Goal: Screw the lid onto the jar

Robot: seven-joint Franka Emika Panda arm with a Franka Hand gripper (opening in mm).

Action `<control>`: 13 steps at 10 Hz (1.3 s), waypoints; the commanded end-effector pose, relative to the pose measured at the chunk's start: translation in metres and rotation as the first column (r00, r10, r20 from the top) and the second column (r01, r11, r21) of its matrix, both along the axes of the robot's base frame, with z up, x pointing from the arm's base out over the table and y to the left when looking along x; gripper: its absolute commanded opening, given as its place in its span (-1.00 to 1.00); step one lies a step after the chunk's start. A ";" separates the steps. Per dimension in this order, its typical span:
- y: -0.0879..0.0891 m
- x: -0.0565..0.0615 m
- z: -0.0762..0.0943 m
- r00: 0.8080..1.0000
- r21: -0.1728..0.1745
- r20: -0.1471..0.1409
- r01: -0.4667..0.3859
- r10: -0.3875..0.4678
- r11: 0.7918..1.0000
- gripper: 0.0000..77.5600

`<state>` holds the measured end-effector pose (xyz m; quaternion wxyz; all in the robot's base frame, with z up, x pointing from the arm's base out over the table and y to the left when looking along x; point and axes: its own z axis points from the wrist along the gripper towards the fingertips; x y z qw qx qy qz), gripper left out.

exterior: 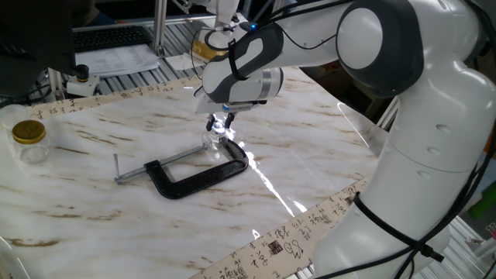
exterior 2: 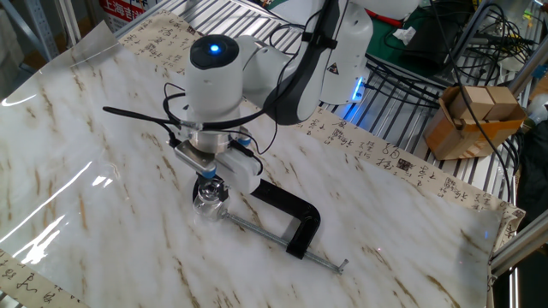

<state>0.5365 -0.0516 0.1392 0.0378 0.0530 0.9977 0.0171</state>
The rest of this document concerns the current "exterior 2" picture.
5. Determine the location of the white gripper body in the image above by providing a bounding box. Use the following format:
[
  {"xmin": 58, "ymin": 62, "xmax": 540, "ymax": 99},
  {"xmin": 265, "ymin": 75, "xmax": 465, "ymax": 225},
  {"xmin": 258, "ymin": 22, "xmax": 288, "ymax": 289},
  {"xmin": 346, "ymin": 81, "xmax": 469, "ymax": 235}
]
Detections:
[{"xmin": 215, "ymin": 147, "xmax": 263, "ymax": 195}]

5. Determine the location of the silver metal jar lid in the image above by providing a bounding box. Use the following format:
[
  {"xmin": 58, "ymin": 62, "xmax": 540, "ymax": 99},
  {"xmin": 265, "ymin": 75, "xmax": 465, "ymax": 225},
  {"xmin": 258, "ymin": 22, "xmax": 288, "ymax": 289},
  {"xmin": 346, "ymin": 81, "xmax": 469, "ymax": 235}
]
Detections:
[{"xmin": 200, "ymin": 179, "xmax": 226, "ymax": 198}]

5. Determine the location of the small clear glass jar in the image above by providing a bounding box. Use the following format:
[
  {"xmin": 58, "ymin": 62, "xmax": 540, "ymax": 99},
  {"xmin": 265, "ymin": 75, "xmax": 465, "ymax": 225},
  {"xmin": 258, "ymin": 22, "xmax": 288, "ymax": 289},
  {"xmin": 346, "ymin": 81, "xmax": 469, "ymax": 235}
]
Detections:
[{"xmin": 192, "ymin": 179, "xmax": 232, "ymax": 223}]

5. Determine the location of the black C-clamp with steel screw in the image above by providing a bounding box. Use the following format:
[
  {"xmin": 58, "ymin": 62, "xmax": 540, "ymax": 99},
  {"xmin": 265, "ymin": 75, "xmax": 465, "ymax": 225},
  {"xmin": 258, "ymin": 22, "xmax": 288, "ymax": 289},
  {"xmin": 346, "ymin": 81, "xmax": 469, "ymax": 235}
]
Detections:
[{"xmin": 191, "ymin": 173, "xmax": 350, "ymax": 275}]

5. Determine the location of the beige calligraphy print paper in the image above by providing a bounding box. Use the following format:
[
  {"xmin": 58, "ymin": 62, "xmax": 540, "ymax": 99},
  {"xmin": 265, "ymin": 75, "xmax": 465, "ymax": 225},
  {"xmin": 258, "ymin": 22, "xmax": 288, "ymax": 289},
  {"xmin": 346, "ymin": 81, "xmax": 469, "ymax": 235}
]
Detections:
[{"xmin": 0, "ymin": 9, "xmax": 527, "ymax": 308}]

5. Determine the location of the marble pattern plastic sheet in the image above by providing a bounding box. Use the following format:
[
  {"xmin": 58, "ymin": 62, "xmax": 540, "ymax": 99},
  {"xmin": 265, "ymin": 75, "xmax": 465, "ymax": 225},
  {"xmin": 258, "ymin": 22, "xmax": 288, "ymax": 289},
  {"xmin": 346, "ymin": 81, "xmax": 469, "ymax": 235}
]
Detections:
[{"xmin": 0, "ymin": 20, "xmax": 503, "ymax": 308}]

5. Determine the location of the green mat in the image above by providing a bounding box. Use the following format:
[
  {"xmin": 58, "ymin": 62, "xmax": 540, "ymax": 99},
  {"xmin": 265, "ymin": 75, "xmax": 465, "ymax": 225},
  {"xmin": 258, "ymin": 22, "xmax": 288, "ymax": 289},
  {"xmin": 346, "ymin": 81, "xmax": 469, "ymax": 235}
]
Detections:
[{"xmin": 366, "ymin": 8, "xmax": 433, "ymax": 78}]

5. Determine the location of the red and white sign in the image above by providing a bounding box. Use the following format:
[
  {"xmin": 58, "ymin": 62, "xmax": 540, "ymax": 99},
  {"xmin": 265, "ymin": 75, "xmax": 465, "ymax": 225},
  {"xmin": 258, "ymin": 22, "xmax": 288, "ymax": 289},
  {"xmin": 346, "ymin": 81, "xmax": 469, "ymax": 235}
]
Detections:
[{"xmin": 98, "ymin": 0, "xmax": 149, "ymax": 23}]

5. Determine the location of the open brown cardboard box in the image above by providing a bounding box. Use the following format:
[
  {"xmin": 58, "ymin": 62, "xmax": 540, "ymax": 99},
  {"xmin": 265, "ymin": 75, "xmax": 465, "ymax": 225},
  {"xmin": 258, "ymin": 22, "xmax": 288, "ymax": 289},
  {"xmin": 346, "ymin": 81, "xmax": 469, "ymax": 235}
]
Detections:
[{"xmin": 423, "ymin": 84, "xmax": 527, "ymax": 162}]

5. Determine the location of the white crumpled paper scrap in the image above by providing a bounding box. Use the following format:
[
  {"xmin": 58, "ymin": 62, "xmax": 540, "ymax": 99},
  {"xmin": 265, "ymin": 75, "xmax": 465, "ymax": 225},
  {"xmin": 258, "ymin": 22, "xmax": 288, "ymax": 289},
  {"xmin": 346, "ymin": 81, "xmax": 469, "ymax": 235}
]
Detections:
[{"xmin": 392, "ymin": 26, "xmax": 418, "ymax": 46}]

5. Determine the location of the black device on green mat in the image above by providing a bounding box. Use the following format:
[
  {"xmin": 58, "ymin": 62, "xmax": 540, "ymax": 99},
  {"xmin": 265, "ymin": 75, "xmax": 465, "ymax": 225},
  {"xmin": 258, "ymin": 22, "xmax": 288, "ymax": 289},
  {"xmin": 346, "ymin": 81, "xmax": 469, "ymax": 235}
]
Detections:
[{"xmin": 400, "ymin": 8, "xmax": 462, "ymax": 74}]

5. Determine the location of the grey steel shelf upright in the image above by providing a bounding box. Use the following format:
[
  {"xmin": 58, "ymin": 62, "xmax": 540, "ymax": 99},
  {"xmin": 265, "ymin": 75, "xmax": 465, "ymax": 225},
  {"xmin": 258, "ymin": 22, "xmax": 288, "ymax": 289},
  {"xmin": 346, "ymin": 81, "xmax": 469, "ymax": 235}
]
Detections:
[{"xmin": 23, "ymin": 0, "xmax": 59, "ymax": 61}]

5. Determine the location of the small brown cardboard box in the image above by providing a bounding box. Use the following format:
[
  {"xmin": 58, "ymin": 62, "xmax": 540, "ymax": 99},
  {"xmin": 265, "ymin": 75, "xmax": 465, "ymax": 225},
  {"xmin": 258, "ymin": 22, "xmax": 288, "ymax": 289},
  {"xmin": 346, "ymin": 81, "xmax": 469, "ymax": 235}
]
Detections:
[
  {"xmin": 485, "ymin": 85, "xmax": 521, "ymax": 121},
  {"xmin": 448, "ymin": 86, "xmax": 496, "ymax": 121}
]

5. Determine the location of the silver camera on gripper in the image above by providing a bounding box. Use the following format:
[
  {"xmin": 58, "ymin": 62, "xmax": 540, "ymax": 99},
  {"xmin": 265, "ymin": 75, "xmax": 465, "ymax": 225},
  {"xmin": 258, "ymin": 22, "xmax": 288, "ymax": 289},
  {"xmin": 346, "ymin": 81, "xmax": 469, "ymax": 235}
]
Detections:
[{"xmin": 173, "ymin": 139, "xmax": 218, "ymax": 180}]

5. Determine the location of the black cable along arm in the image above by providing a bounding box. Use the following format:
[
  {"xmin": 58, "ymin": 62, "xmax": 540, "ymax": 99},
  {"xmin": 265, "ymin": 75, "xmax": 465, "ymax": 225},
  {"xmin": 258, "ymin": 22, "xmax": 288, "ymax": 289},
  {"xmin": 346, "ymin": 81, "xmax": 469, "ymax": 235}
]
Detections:
[{"xmin": 102, "ymin": 0, "xmax": 343, "ymax": 157}]

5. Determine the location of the aluminium frame profile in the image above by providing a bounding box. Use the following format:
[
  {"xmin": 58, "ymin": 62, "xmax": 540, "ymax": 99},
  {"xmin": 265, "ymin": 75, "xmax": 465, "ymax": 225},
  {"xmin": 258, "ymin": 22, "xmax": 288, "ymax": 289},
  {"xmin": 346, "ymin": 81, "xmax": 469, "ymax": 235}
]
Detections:
[
  {"xmin": 507, "ymin": 40, "xmax": 548, "ymax": 98},
  {"xmin": 490, "ymin": 216, "xmax": 548, "ymax": 278}
]

